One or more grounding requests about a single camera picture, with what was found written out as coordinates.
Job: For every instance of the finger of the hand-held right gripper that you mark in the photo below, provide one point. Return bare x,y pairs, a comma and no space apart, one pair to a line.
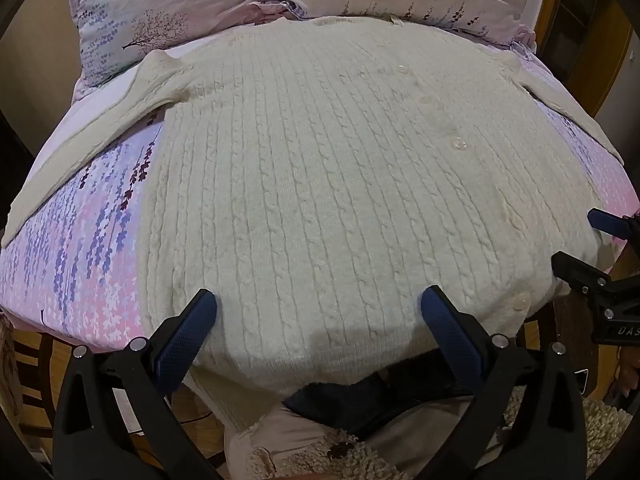
575,266
602,221

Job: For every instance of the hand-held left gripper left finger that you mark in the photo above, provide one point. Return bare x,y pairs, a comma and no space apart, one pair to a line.
186,327

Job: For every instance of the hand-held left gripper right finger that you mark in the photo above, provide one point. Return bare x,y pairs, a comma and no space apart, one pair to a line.
446,321

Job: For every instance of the person's right forearm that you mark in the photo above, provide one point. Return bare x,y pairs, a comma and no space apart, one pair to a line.
605,427

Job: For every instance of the person's right hand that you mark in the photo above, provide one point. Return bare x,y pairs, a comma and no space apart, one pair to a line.
628,366

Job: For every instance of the dark navy cloth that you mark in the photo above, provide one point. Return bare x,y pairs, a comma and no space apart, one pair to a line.
365,390

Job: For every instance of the wooden cabinet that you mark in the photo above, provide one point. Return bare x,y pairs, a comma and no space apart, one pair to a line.
600,65

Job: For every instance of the person's beige fleece jacket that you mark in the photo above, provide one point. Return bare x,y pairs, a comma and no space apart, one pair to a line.
280,452

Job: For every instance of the dark wooden chair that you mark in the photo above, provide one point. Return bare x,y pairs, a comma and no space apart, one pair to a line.
30,365

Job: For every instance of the wooden headboard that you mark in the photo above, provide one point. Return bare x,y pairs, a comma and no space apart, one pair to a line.
549,5

